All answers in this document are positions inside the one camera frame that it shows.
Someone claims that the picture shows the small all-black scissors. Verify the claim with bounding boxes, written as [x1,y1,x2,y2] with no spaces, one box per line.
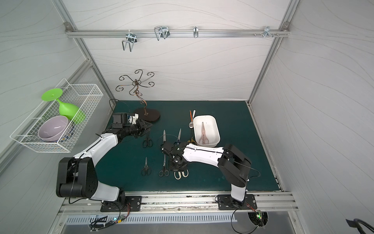
[142,132,153,148]

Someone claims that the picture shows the blue handled scissors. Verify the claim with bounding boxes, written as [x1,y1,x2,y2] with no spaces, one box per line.
[176,129,182,144]

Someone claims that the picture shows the black handled kitchen shears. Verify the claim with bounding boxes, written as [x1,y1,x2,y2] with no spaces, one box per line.
[158,155,169,177]

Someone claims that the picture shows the cream handled scissors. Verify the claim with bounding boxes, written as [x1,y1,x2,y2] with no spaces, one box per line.
[174,170,189,180]

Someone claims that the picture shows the pink kitchen scissors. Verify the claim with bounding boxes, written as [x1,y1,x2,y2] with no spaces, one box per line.
[199,122,209,145]

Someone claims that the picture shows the dark grey handled scissors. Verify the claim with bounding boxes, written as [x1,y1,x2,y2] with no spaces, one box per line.
[141,157,152,176]

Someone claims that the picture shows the yellow black handled scissors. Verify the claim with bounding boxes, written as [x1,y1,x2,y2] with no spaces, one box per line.
[188,137,197,145]

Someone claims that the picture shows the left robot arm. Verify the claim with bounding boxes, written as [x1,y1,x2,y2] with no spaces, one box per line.
[56,120,152,202]

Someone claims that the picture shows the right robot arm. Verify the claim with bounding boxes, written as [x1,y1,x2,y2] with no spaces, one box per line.
[161,141,252,204]

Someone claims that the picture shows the white storage box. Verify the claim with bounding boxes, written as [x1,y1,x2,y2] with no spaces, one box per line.
[193,115,221,148]

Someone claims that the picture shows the green plastic goblet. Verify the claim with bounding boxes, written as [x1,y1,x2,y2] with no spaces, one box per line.
[41,88,86,124]

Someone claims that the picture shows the purple bowl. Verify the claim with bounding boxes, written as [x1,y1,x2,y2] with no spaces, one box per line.
[38,116,71,142]

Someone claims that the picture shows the double prong metal hook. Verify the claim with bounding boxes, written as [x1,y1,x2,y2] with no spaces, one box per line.
[122,32,137,52]

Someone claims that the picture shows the looped metal hook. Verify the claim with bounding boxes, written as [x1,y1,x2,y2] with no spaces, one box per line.
[154,26,170,41]

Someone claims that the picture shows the small flat metal hook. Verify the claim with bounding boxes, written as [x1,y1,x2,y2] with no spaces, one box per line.
[193,26,199,38]

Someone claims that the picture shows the right end metal hook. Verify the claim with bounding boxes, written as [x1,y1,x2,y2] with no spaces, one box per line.
[253,27,279,38]

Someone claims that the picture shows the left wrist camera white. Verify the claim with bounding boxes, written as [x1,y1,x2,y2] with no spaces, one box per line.
[127,114,139,125]

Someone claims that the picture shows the brown wire jewelry stand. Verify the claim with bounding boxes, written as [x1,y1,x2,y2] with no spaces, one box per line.
[115,69,161,123]

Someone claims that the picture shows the metal spoon white handle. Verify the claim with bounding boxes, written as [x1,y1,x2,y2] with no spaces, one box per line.
[189,110,196,129]

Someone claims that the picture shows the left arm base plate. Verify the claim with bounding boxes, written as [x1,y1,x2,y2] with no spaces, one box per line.
[100,196,142,212]

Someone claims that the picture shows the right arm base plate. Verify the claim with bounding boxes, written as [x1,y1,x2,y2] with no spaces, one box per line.
[215,194,258,211]

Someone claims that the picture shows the white wire basket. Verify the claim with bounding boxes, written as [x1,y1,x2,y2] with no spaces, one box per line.
[10,79,103,153]

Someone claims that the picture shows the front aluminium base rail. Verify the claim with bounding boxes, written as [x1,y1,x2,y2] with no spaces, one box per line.
[58,191,299,215]

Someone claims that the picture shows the white slotted cable duct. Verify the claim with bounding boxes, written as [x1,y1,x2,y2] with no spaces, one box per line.
[65,212,237,225]

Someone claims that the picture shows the horizontal aluminium rail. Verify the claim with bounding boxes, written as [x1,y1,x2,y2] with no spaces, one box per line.
[66,28,291,39]

